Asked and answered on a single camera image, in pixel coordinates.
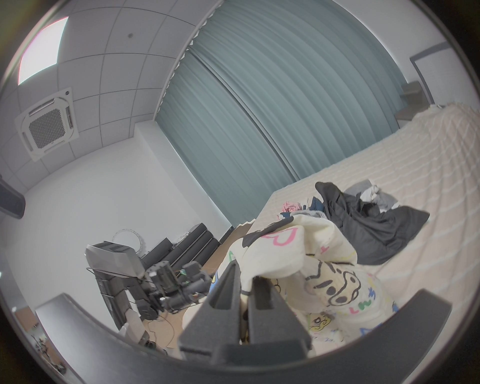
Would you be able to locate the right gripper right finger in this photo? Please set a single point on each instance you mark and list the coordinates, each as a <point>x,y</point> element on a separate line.
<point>277,330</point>

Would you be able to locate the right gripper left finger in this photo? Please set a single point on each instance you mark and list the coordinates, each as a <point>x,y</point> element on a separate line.
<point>210,330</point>

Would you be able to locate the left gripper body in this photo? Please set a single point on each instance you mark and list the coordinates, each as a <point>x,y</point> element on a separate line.
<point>189,294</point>

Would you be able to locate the white printed pyjama top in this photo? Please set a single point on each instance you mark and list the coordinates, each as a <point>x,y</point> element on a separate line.
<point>330,262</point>

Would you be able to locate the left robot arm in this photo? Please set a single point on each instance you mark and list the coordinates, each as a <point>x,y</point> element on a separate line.
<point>112,258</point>

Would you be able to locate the pile of clothes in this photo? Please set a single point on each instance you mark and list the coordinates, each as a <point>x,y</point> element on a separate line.
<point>371,195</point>

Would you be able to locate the bed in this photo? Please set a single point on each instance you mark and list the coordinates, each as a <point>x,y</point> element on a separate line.
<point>431,168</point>

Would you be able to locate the black padded sofa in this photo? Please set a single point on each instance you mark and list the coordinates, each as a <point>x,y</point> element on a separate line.
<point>187,243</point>

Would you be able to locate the black garment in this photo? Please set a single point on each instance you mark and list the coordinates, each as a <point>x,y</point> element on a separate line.
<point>375,232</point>

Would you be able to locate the blue-green curtain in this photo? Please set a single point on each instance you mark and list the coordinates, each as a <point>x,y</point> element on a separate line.
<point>300,75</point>
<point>210,150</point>

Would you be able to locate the ceiling air conditioner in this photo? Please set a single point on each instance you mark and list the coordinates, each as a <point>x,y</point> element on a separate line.
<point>47,125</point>

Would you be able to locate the grey bedside table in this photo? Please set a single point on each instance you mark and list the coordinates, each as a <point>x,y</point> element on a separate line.
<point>410,97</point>

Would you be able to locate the ceiling light panel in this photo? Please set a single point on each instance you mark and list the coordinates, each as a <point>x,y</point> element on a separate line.
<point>43,48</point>

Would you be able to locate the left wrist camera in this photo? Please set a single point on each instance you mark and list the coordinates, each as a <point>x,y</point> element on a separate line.
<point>193,270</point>

